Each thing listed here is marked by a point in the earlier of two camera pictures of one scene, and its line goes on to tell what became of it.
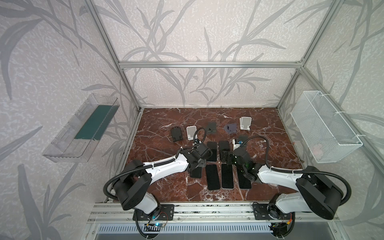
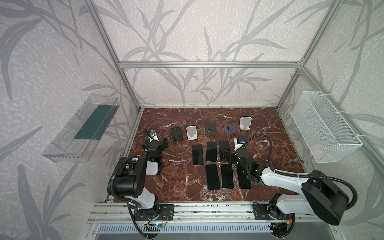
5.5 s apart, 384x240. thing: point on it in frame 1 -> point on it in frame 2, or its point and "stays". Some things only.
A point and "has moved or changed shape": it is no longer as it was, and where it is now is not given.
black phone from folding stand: x=213 y=177 stays
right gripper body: x=235 y=154 stays
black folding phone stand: x=176 y=132 stays
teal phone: x=212 y=145 stays
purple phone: x=196 y=173 has moved or changed shape
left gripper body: x=202 y=151 -> x=155 y=144
